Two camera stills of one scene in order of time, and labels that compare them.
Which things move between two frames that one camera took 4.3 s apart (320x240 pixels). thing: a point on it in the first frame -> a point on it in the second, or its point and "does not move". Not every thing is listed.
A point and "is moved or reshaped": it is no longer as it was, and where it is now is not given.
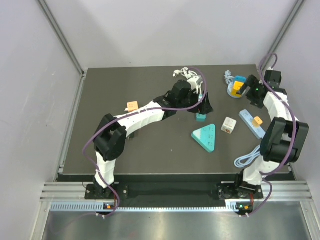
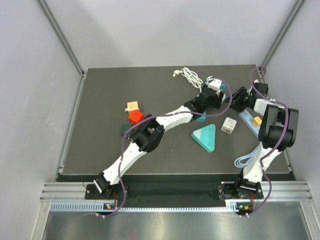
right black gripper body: x=253 y=94 -> x=242 y=103
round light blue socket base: x=229 y=93 is moved or reshaped
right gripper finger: x=250 y=80 -> x=236 y=95
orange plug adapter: x=257 y=122 does not move
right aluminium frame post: x=287 y=24 does not move
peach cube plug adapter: x=132 y=106 does not move
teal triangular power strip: x=205 y=136 does not move
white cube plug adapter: x=228 y=125 does not move
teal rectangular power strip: x=201 y=117 does not move
